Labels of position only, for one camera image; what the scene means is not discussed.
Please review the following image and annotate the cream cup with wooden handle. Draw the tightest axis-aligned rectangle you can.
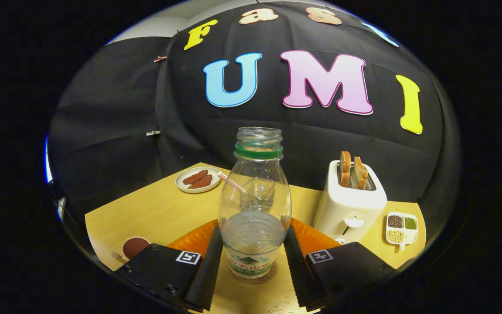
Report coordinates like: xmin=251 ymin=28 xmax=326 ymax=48
xmin=112 ymin=236 xmax=151 ymax=262

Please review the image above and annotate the black backdrop cloth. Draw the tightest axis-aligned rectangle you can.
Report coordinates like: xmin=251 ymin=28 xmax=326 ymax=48
xmin=48 ymin=2 xmax=461 ymax=245

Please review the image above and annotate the toast slice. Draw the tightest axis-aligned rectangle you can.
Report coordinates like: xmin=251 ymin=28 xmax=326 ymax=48
xmin=353 ymin=157 xmax=369 ymax=190
xmin=339 ymin=151 xmax=352 ymax=188

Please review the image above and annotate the small white plate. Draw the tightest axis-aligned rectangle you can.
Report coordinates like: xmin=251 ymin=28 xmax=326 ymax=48
xmin=175 ymin=167 xmax=222 ymax=194

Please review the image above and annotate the red-brown sausage piece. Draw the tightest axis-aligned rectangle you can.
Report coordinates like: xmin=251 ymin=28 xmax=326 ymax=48
xmin=189 ymin=175 xmax=213 ymax=189
xmin=183 ymin=170 xmax=209 ymax=185

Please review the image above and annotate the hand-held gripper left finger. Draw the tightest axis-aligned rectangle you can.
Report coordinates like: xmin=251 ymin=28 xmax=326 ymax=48
xmin=114 ymin=219 xmax=224 ymax=312

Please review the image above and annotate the clear plastic bottle green ring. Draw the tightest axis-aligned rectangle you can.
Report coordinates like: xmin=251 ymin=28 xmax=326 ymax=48
xmin=218 ymin=127 xmax=292 ymax=280

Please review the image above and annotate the wooden table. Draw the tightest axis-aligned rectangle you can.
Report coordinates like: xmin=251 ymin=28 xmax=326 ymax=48
xmin=85 ymin=162 xmax=427 ymax=314

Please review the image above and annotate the white divided dish with grains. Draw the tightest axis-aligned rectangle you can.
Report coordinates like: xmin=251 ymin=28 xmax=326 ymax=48
xmin=385 ymin=212 xmax=419 ymax=251

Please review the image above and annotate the white toaster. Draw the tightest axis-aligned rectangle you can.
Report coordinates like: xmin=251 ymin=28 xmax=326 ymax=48
xmin=312 ymin=160 xmax=388 ymax=245

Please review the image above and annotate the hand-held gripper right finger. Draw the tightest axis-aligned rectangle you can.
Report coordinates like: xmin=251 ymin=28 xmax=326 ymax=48
xmin=282 ymin=218 xmax=395 ymax=311

